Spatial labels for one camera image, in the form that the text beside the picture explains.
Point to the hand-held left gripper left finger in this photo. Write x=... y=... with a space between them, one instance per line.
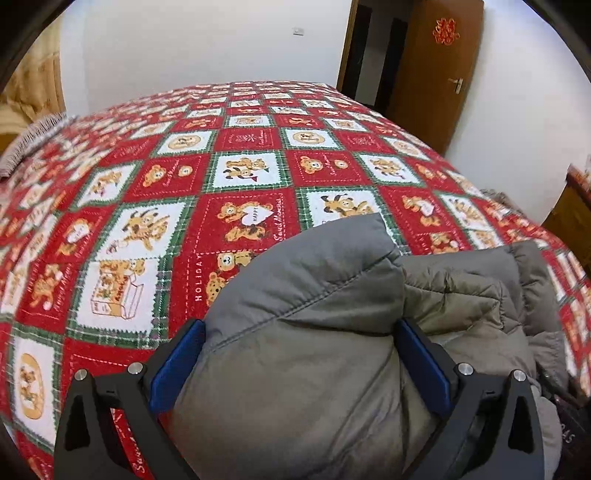
x=178 y=364

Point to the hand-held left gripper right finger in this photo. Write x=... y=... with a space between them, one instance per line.
x=422 y=369

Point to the wooden dresser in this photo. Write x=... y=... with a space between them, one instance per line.
x=570 y=217

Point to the wooden door frame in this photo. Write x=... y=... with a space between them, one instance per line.
x=346 y=46

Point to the yellow patterned curtain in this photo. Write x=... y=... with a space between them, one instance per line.
x=39 y=78

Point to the grey puffer jacket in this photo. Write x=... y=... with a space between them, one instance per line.
x=300 y=350

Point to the red paper door decoration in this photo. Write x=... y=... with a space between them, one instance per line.
x=443 y=31

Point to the wooden door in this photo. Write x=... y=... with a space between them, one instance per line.
x=429 y=83

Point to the red printed bear blanket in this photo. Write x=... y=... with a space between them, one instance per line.
x=138 y=184

